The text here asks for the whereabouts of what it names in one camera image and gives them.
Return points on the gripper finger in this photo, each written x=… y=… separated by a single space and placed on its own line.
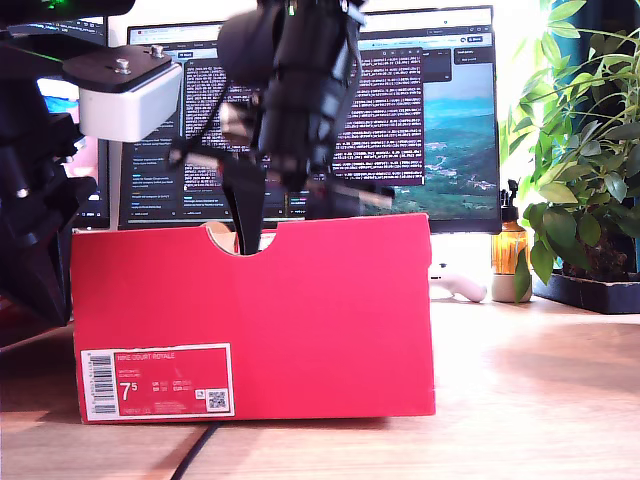
x=247 y=210
x=335 y=205
x=35 y=260

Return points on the red cardboard shoebox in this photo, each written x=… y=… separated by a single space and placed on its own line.
x=300 y=325

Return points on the crumpled packing paper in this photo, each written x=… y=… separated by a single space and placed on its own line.
x=220 y=240

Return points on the wide black computer monitor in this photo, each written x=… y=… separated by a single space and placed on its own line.
x=450 y=150

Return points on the white handheld controller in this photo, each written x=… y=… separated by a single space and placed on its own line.
x=470 y=290

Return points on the amber spray bottle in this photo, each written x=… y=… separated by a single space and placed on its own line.
x=505 y=250

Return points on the small white pot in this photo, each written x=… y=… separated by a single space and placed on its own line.
x=502 y=290

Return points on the green leafy potted plant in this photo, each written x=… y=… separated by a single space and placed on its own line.
x=575 y=200

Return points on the black plant tray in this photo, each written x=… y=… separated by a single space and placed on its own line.
x=600 y=295

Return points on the grey arm camera box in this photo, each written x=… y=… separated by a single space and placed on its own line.
x=235 y=122

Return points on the white arm camera box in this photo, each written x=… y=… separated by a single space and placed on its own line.
x=130 y=105

